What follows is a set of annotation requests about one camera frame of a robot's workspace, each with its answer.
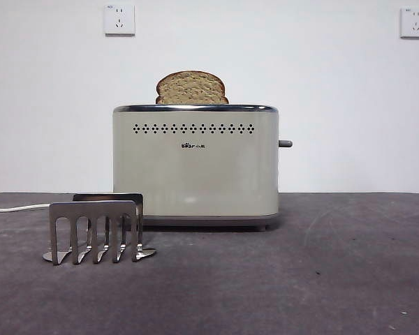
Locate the brown bread slice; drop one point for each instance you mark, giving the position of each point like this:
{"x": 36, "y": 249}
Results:
{"x": 191, "y": 89}

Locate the cream white toaster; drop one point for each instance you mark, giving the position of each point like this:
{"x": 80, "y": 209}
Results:
{"x": 195, "y": 167}

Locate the grey toaster lever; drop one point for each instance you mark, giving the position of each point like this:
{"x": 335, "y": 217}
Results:
{"x": 285, "y": 143}

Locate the steel toast rack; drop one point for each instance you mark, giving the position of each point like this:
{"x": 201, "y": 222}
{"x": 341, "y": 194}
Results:
{"x": 92, "y": 211}

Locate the white wall socket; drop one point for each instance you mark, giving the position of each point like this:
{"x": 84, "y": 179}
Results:
{"x": 119, "y": 19}
{"x": 414, "y": 22}

